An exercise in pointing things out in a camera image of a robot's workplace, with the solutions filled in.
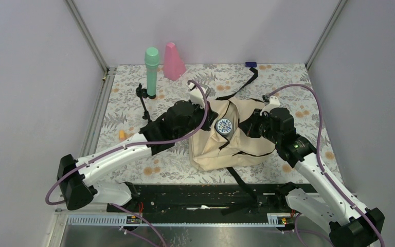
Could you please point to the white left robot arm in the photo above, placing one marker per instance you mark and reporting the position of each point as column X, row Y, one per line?
column 79, row 179

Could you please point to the pink plastic cone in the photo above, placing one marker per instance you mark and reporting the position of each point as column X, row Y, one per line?
column 174, row 66

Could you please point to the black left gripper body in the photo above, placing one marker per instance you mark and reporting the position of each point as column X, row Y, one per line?
column 197, row 120

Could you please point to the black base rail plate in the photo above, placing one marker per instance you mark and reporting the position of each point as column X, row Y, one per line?
column 207, row 203

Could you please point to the small blue block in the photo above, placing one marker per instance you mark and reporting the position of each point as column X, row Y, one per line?
column 251, row 64

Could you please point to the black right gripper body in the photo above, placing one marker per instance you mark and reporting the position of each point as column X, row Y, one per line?
column 260, row 126

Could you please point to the beige canvas backpack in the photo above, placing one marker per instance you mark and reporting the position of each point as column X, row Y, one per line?
column 208, row 150

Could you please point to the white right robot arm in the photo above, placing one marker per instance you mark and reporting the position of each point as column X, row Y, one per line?
column 346, row 220

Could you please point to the black mini tripod stand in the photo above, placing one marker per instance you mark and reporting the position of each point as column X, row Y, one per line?
column 141, row 93

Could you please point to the mint green microphone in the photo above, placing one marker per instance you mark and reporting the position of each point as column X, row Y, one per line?
column 152, row 60

